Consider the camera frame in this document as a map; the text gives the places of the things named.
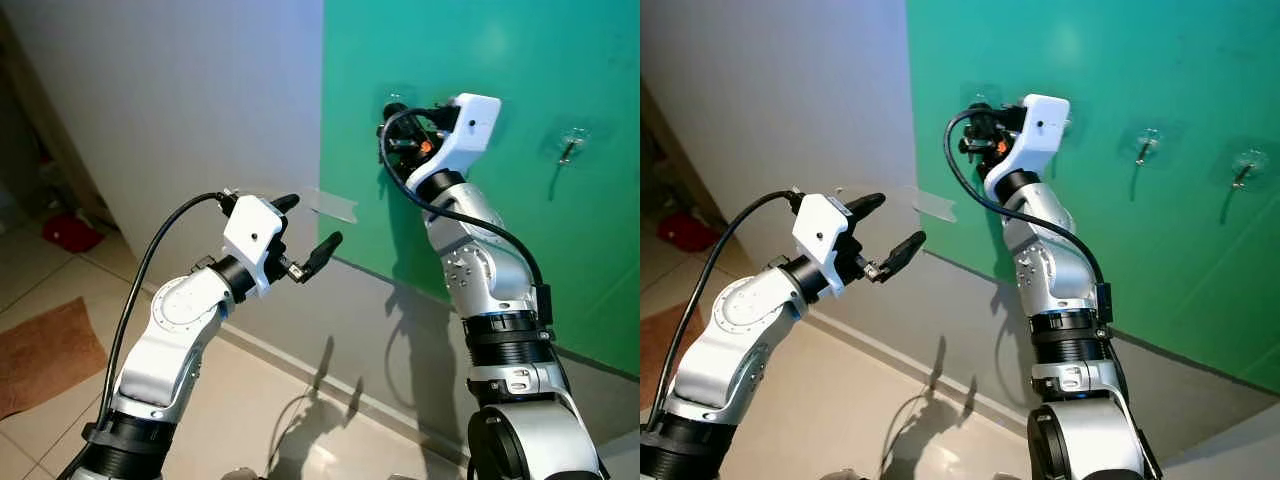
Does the clear tape strip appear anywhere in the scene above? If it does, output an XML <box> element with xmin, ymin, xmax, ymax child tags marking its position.
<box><xmin>914</xmin><ymin>185</ymin><xmax>959</xmax><ymax>224</ymax></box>
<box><xmin>299</xmin><ymin>185</ymin><xmax>359</xmax><ymax>224</ymax></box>

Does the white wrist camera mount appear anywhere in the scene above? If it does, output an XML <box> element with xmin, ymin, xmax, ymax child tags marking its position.
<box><xmin>405</xmin><ymin>93</ymin><xmax>503</xmax><ymax>197</ymax></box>
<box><xmin>221</xmin><ymin>194</ymin><xmax>287</xmax><ymax>297</ymax></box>
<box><xmin>983</xmin><ymin>94</ymin><xmax>1071</xmax><ymax>197</ymax></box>
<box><xmin>791</xmin><ymin>193</ymin><xmax>857</xmax><ymax>297</ymax></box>

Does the red cloth item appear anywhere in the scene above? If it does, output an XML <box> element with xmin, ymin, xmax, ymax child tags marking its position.
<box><xmin>42</xmin><ymin>212</ymin><xmax>106</xmax><ymax>254</ymax></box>
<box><xmin>655</xmin><ymin>210</ymin><xmax>714</xmax><ymax>254</ymax></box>

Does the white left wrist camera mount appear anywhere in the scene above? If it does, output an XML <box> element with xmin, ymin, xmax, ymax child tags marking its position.
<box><xmin>221</xmin><ymin>194</ymin><xmax>287</xmax><ymax>297</ymax></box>
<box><xmin>791</xmin><ymin>193</ymin><xmax>857</xmax><ymax>297</ymax></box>

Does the green wall board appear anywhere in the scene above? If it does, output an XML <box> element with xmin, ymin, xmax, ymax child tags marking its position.
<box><xmin>905</xmin><ymin>0</ymin><xmax>1280</xmax><ymax>393</ymax></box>
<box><xmin>318</xmin><ymin>0</ymin><xmax>641</xmax><ymax>379</ymax></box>

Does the brown floor mat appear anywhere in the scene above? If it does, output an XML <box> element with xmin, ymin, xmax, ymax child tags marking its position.
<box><xmin>0</xmin><ymin>296</ymin><xmax>109</xmax><ymax>421</ymax></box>
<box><xmin>640</xmin><ymin>300</ymin><xmax>682</xmax><ymax>411</ymax></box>

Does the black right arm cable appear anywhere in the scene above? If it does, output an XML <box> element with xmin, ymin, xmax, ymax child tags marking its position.
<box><xmin>945</xmin><ymin>105</ymin><xmax>1114</xmax><ymax>327</ymax></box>
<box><xmin>378</xmin><ymin>105</ymin><xmax>554</xmax><ymax>331</ymax></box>

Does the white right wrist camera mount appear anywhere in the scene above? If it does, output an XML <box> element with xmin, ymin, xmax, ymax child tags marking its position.
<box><xmin>983</xmin><ymin>94</ymin><xmax>1071</xmax><ymax>197</ymax></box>
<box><xmin>405</xmin><ymin>93</ymin><xmax>503</xmax><ymax>197</ymax></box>

